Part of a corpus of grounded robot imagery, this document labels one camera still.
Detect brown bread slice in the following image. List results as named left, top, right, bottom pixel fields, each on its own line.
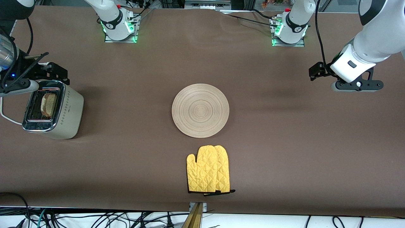
left=41, top=92, right=58, bottom=117

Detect round wooden plate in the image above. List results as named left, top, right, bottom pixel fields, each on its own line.
left=172, top=83, right=230, bottom=138

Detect cream and chrome toaster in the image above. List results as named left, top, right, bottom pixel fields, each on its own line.
left=22, top=80, right=84, bottom=140

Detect brown table cover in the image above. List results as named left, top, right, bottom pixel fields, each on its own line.
left=0, top=6, right=405, bottom=218

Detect yellow quilted oven mitt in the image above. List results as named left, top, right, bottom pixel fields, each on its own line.
left=214, top=145, right=236, bottom=196
left=186, top=145, right=219, bottom=194

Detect brass coloured strip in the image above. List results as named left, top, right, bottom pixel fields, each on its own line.
left=182, top=203, right=203, bottom=228

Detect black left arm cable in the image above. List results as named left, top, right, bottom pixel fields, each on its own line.
left=315, top=0, right=333, bottom=72

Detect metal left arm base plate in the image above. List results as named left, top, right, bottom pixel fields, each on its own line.
left=271, top=16, right=306, bottom=48

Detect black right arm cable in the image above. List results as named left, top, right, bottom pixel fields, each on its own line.
left=0, top=17, right=34, bottom=89

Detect white toaster power cord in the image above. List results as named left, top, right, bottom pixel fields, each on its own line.
left=0, top=97, right=24, bottom=125

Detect black cable on table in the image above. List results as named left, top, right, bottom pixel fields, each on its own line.
left=252, top=9, right=277, bottom=20
left=225, top=13, right=279, bottom=26

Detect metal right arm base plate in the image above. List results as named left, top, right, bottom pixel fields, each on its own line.
left=104, top=14, right=140, bottom=43

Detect black cable at arm base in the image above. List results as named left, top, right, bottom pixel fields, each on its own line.
left=131, top=6, right=154, bottom=24

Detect black looped floor cable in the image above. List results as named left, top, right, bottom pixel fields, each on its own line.
left=0, top=192, right=30, bottom=228

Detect aluminium frame piece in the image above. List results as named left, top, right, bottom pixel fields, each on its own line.
left=184, top=0, right=232, bottom=10

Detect teal floor cable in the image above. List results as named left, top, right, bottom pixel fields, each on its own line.
left=36, top=208, right=47, bottom=228

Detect small metal bracket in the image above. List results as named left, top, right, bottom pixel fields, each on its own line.
left=189, top=202, right=208, bottom=212

